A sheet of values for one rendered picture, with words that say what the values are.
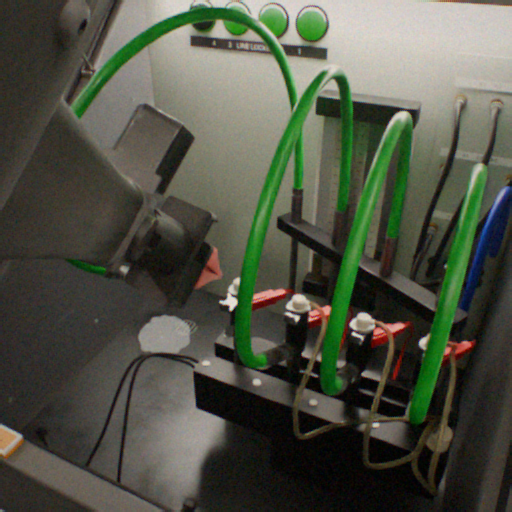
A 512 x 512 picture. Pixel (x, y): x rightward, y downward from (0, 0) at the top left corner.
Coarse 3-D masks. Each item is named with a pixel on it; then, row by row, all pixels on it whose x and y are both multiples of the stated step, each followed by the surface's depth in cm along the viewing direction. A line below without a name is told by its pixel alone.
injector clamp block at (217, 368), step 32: (224, 352) 74; (256, 352) 72; (224, 384) 67; (256, 384) 67; (288, 384) 67; (320, 384) 68; (224, 416) 71; (256, 416) 68; (288, 416) 65; (320, 416) 62; (352, 416) 62; (384, 416) 62; (448, 416) 62; (288, 448) 68; (320, 448) 65; (352, 448) 63; (384, 448) 60; (448, 448) 58; (320, 480) 69; (384, 480) 63; (416, 480) 60
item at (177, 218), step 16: (176, 208) 51; (192, 208) 50; (160, 224) 45; (176, 224) 48; (192, 224) 49; (208, 224) 49; (160, 240) 45; (176, 240) 47; (192, 240) 49; (144, 256) 45; (160, 256) 46; (176, 256) 47; (192, 256) 48; (128, 272) 51; (144, 272) 50; (160, 272) 48; (176, 272) 48; (144, 288) 50; (160, 288) 49; (176, 288) 48; (160, 304) 48
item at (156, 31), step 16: (176, 16) 51; (192, 16) 52; (208, 16) 53; (224, 16) 54; (240, 16) 55; (144, 32) 49; (160, 32) 50; (256, 32) 58; (128, 48) 48; (272, 48) 61; (112, 64) 48; (288, 64) 64; (96, 80) 48; (288, 80) 65; (80, 96) 47; (96, 96) 48; (288, 96) 67; (80, 112) 48; (96, 272) 57
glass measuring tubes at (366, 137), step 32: (320, 96) 72; (352, 96) 72; (320, 128) 77; (384, 128) 73; (416, 128) 71; (320, 160) 78; (352, 160) 76; (320, 192) 80; (352, 192) 80; (384, 192) 76; (320, 224) 83; (384, 224) 78; (320, 256) 87; (320, 288) 89; (352, 288) 87
